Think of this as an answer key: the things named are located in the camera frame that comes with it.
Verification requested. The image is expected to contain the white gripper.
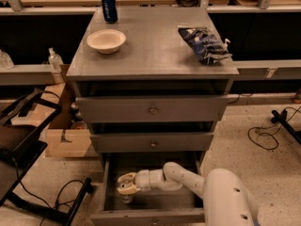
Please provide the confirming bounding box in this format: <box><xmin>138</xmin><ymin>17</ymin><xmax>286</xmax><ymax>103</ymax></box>
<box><xmin>117</xmin><ymin>169</ymin><xmax>165</xmax><ymax>195</ymax></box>

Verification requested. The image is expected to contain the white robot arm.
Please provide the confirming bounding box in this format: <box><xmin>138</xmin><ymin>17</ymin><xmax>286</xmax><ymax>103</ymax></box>
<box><xmin>117</xmin><ymin>162</ymin><xmax>260</xmax><ymax>226</ymax></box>

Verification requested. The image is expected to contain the black cart frame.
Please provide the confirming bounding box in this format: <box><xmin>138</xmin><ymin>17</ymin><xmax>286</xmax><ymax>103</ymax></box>
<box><xmin>0</xmin><ymin>89</ymin><xmax>93</xmax><ymax>226</ymax></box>

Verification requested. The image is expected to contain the grey middle drawer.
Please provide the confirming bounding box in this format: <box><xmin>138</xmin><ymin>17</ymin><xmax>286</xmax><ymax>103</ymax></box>
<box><xmin>91</xmin><ymin>133</ymin><xmax>214</xmax><ymax>153</ymax></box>

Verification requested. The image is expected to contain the grey drawer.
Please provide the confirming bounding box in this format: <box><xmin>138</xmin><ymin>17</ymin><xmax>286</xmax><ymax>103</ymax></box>
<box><xmin>76</xmin><ymin>96</ymin><xmax>227</xmax><ymax>123</ymax></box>
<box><xmin>91</xmin><ymin>133</ymin><xmax>214</xmax><ymax>153</ymax></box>
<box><xmin>90</xmin><ymin>152</ymin><xmax>205</xmax><ymax>226</ymax></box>

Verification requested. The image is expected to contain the blue soda can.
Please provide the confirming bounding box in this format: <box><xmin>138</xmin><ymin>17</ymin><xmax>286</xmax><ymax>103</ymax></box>
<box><xmin>102</xmin><ymin>0</ymin><xmax>118</xmax><ymax>24</ymax></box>

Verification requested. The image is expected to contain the clear plastic bottle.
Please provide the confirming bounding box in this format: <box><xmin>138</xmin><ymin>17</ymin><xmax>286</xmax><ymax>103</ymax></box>
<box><xmin>48</xmin><ymin>48</ymin><xmax>63</xmax><ymax>71</ymax></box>

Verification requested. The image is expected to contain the cardboard box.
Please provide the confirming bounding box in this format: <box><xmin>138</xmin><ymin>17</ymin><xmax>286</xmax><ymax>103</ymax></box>
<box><xmin>11</xmin><ymin>64</ymin><xmax>99</xmax><ymax>159</ymax></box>

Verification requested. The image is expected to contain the black stand base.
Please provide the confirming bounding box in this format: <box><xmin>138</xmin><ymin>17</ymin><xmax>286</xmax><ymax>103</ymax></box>
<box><xmin>272</xmin><ymin>110</ymin><xmax>301</xmax><ymax>145</ymax></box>

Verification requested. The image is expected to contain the grey bottom drawer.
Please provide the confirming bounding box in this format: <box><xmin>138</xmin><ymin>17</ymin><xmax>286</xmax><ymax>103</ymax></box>
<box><xmin>90</xmin><ymin>152</ymin><xmax>205</xmax><ymax>226</ymax></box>

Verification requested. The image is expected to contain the blue chip bag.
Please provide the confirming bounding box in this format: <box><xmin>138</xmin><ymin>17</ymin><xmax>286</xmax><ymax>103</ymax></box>
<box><xmin>178</xmin><ymin>27</ymin><xmax>231</xmax><ymax>65</ymax></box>

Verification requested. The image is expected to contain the grey top drawer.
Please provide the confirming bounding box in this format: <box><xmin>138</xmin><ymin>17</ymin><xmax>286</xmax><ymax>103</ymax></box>
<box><xmin>76</xmin><ymin>96</ymin><xmax>227</xmax><ymax>123</ymax></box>

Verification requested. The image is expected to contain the black cable on floor left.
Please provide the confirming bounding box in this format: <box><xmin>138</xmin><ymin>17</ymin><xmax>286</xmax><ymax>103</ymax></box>
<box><xmin>12</xmin><ymin>160</ymin><xmax>95</xmax><ymax>226</ymax></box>

